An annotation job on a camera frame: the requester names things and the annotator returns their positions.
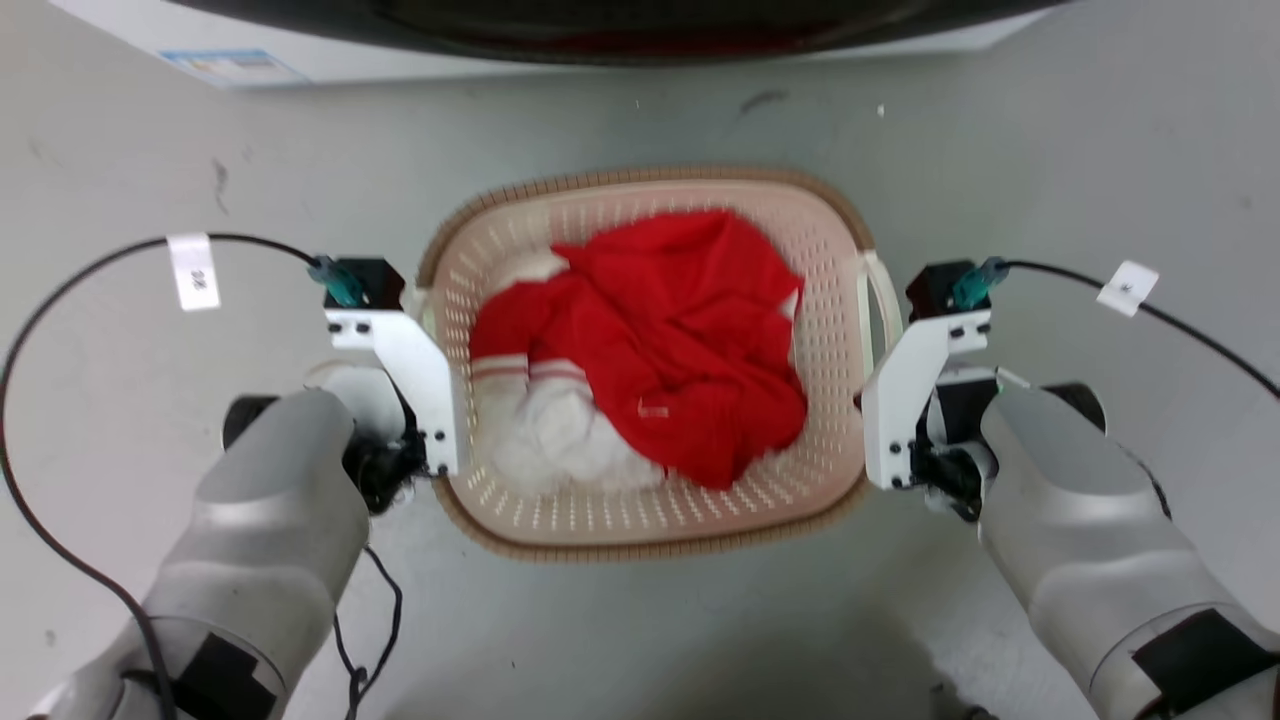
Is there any dark round washing machine door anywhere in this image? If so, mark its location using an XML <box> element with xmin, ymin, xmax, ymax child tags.
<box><xmin>165</xmin><ymin>0</ymin><xmax>1071</xmax><ymax>67</ymax></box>

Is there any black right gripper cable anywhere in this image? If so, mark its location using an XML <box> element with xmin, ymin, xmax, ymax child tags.
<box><xmin>955</xmin><ymin>256</ymin><xmax>1280</xmax><ymax>401</ymax></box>

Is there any white garment with red stripes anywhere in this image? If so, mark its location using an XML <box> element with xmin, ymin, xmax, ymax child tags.
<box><xmin>468</xmin><ymin>248</ymin><xmax>669</xmax><ymax>495</ymax></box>

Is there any blue white energy sticker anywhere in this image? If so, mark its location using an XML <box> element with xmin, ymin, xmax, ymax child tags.
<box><xmin>158</xmin><ymin>48</ymin><xmax>309</xmax><ymax>89</ymax></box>

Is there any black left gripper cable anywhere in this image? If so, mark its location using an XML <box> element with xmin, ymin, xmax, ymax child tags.
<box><xmin>0</xmin><ymin>232</ymin><xmax>346</xmax><ymax>720</ymax></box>

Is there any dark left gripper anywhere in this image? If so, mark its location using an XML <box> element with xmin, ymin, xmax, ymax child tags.
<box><xmin>342</xmin><ymin>378</ymin><xmax>435</xmax><ymax>517</ymax></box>

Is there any white right camera bracket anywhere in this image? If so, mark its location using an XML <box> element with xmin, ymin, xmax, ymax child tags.
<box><xmin>860</xmin><ymin>308</ymin><xmax>993</xmax><ymax>492</ymax></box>

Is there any white camera bracket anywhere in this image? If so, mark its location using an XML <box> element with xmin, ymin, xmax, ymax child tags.
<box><xmin>860</xmin><ymin>308</ymin><xmax>993</xmax><ymax>492</ymax></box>
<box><xmin>324</xmin><ymin>308</ymin><xmax>463</xmax><ymax>478</ymax></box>

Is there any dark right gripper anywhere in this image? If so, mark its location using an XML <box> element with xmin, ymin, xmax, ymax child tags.
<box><xmin>908</xmin><ymin>378</ymin><xmax>1003</xmax><ymax>523</ymax></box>

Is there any white paper cable label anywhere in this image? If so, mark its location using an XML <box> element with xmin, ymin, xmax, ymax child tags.
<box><xmin>1095</xmin><ymin>259</ymin><xmax>1161</xmax><ymax>319</ymax></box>
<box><xmin>166</xmin><ymin>232</ymin><xmax>223</xmax><ymax>313</ymax></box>

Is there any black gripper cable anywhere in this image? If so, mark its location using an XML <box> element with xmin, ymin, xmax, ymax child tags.
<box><xmin>0</xmin><ymin>232</ymin><xmax>346</xmax><ymax>720</ymax></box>
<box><xmin>955</xmin><ymin>256</ymin><xmax>1280</xmax><ymax>401</ymax></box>

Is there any white washing machine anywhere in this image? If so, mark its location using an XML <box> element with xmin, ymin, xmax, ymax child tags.
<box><xmin>45</xmin><ymin>0</ymin><xmax>1076</xmax><ymax>91</ymax></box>

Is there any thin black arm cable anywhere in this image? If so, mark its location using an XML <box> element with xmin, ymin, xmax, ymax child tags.
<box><xmin>332</xmin><ymin>544</ymin><xmax>405</xmax><ymax>720</ymax></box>

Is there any beige plastic laundry basket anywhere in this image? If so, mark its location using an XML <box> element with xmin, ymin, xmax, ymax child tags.
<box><xmin>414</xmin><ymin>166</ymin><xmax>907</xmax><ymax>563</ymax></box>

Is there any white left camera bracket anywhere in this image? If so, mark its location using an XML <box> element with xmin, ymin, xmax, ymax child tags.
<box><xmin>324</xmin><ymin>308</ymin><xmax>463</xmax><ymax>478</ymax></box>

